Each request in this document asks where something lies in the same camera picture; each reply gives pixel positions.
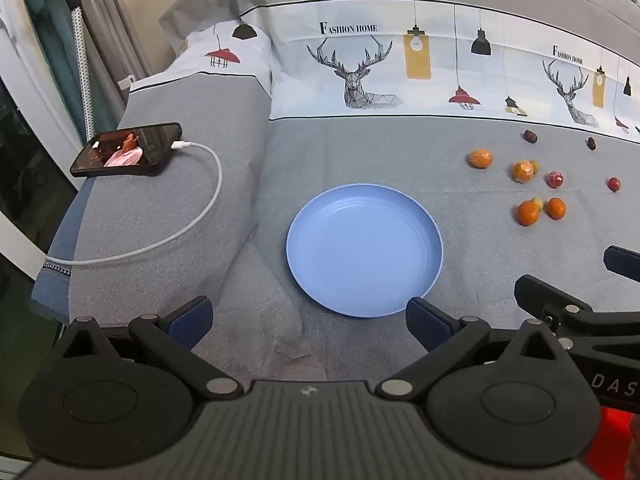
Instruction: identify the black smartphone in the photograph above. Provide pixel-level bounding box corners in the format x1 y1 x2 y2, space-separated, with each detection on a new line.
69 121 184 178

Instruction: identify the light blue round plate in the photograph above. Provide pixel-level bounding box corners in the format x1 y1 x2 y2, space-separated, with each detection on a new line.
286 183 444 320

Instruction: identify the white patterned pole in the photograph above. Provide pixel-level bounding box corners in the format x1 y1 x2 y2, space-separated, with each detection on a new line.
70 7 97 142

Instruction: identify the glass balcony door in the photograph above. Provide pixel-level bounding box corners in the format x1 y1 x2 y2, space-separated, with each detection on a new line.
0 0 86 461

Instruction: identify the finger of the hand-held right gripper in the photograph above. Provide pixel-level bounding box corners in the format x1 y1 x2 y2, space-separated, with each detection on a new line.
514 274 608 337
603 245 640 282

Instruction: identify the white charging cable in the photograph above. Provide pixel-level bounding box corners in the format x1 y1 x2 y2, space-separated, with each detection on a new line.
44 141 223 267

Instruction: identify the person's red clothing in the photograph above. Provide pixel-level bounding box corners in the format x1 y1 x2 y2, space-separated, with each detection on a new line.
597 406 640 480

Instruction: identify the grey curtain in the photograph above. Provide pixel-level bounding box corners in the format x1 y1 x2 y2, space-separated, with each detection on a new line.
80 0 158 126

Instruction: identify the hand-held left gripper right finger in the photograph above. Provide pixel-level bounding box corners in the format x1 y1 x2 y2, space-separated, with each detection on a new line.
374 297 571 402

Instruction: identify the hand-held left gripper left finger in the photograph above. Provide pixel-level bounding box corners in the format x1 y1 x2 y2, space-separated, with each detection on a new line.
59 296 245 402

